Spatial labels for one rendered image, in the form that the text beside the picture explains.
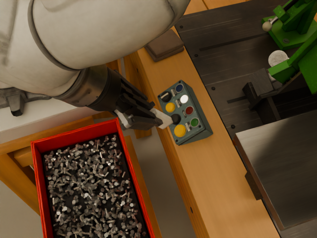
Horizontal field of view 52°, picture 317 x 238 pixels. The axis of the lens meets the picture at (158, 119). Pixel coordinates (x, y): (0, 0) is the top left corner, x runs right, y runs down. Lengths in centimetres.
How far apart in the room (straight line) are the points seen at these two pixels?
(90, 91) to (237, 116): 45
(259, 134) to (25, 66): 36
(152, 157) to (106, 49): 144
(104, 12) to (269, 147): 34
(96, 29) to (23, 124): 57
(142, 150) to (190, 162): 103
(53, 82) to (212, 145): 46
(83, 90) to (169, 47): 49
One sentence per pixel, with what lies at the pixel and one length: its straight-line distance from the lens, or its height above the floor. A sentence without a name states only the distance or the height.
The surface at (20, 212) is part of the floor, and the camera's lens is 179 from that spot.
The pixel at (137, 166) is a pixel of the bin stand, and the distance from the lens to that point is 87.
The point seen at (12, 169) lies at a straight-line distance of 105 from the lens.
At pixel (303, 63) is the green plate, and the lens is 68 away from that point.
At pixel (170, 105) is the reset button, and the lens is 79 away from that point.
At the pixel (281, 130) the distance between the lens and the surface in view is 57.
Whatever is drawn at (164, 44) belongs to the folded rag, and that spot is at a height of 93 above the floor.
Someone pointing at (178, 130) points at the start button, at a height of 94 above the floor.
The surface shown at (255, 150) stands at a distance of 54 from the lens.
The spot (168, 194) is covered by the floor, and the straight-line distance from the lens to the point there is 168.
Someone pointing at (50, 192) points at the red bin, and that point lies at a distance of 79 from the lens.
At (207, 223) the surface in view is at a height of 90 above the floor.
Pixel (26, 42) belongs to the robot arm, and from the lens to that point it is 40.
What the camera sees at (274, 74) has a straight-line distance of 70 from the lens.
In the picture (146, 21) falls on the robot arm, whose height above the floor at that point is 138.
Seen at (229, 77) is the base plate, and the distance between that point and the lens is 92.
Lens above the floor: 159
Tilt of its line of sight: 58 degrees down
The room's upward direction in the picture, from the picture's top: straight up
